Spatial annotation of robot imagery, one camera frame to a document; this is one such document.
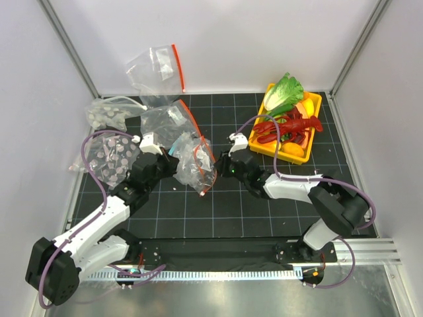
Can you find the bag of white discs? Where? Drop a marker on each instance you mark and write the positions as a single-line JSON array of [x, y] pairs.
[[113, 112]]

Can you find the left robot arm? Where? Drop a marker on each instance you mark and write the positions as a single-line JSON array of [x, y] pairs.
[[92, 228]]

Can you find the aluminium front rail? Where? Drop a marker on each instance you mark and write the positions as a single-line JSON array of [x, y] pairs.
[[355, 252]]

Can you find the aluminium post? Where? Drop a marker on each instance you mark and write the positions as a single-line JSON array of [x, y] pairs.
[[59, 29], [370, 25]]

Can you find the black mounting plate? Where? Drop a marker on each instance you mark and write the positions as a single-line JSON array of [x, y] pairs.
[[226, 254]]

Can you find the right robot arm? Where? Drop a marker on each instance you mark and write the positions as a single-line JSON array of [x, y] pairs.
[[340, 205]]

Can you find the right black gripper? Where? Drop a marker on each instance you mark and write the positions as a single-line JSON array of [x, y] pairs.
[[221, 165]]

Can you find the toy green lettuce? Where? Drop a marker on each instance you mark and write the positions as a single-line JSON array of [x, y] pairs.
[[287, 91]]

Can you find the toy yellow lemon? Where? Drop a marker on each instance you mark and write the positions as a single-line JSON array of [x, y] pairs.
[[308, 106]]

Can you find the clear bag blue zipper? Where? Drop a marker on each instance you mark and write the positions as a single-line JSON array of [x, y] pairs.
[[175, 145]]

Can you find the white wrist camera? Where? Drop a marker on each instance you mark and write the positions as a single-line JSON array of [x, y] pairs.
[[149, 144], [238, 141]]

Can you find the right aluminium post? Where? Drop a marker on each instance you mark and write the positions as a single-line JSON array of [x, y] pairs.
[[370, 25]]

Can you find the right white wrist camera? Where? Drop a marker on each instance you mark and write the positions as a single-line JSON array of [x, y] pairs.
[[238, 141]]

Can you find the clear bag orange zipper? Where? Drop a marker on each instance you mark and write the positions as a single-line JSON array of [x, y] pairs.
[[157, 72], [196, 164], [168, 123]]

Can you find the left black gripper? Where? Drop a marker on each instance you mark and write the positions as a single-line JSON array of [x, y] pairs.
[[170, 163]]

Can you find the left aluminium post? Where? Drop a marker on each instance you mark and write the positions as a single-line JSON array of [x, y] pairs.
[[59, 29]]

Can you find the toy red lobster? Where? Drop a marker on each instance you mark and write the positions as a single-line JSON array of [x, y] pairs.
[[284, 129]]

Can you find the bag of pink discs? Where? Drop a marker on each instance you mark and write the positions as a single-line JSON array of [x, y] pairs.
[[109, 155]]

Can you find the upright clear bag orange zipper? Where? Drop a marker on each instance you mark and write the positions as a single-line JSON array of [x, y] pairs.
[[157, 72]]

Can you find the yellow plastic tray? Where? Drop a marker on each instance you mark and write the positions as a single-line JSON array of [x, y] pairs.
[[275, 147]]

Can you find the toy pink sausage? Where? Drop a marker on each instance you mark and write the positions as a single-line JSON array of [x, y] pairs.
[[301, 109]]

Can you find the toy green pepper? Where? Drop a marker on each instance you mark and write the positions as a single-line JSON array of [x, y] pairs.
[[279, 111]]

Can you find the black grid mat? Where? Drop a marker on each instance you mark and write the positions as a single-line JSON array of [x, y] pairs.
[[228, 210]]

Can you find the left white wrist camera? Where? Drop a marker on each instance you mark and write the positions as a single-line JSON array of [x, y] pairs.
[[149, 144]]

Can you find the toy orange fruit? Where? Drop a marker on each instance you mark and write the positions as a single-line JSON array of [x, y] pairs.
[[293, 149]]

